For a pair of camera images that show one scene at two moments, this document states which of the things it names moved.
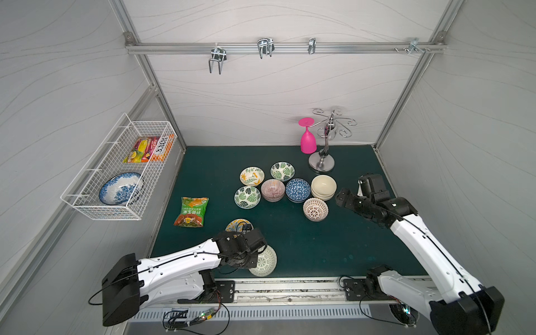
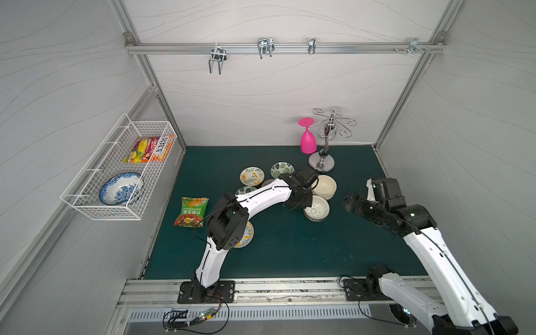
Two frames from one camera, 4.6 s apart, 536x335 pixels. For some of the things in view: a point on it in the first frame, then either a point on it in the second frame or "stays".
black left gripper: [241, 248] -> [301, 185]
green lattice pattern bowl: [266, 262] -> [319, 210]
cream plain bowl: [323, 193] stays
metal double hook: [218, 54] stays
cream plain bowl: [323, 186] stays
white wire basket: [119, 175] stays
